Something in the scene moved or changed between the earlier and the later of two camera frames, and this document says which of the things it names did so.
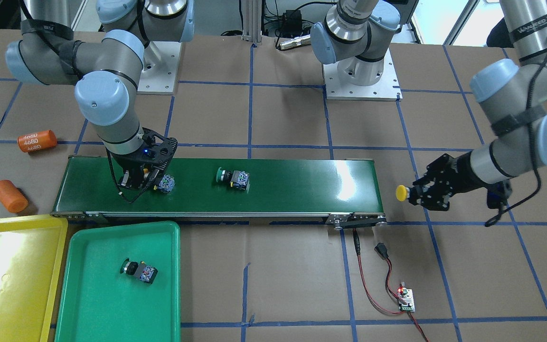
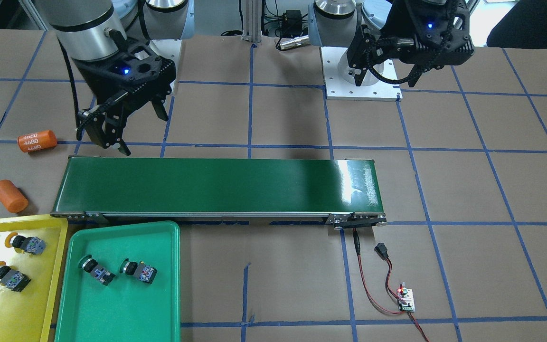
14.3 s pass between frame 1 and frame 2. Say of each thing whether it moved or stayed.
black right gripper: moved
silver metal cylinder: stayed
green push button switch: stayed
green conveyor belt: stayed
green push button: moved
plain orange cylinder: stayed
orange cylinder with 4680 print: stayed
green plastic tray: stayed
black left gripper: moved
